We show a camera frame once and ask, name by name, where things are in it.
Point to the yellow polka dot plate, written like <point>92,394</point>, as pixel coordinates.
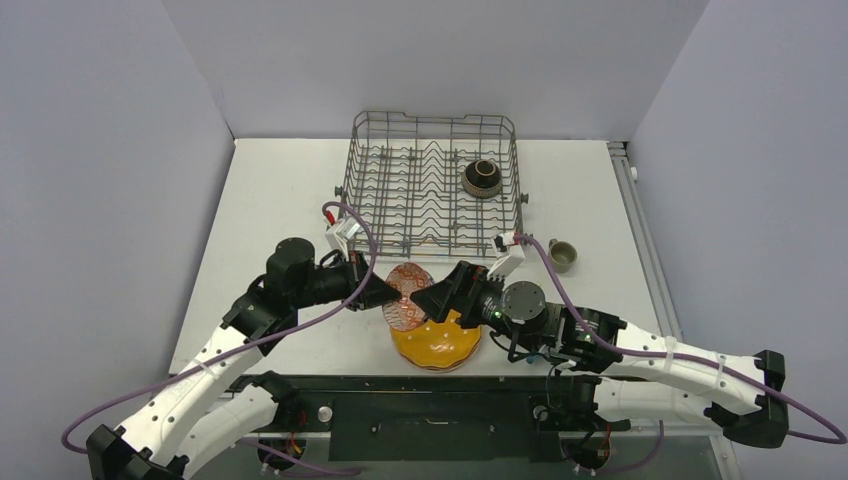
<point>443,339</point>

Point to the aluminium side rail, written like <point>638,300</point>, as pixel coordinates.
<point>626,176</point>

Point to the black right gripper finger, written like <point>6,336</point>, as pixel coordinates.
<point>453,288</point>
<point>440,312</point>

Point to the dark patterned cream bowl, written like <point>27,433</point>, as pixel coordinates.
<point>482,179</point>

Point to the small grey-green mug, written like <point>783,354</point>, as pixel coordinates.
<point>563,255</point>

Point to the grey wire dish rack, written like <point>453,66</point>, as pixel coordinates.
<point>403,176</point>

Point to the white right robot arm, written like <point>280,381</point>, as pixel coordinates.
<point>637,374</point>

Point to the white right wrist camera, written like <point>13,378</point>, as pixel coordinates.
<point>510,254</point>

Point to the black table frame rail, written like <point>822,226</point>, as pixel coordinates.
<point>430,418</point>

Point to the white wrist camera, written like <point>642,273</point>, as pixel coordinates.
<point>340,233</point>
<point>510,254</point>

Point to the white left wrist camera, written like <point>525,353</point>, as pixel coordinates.
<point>340,233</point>

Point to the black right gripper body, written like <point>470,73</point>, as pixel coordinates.
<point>464,295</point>

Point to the orange patterned small bowl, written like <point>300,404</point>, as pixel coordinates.
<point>404,315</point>

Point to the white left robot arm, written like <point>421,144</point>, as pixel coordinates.
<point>178,431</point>

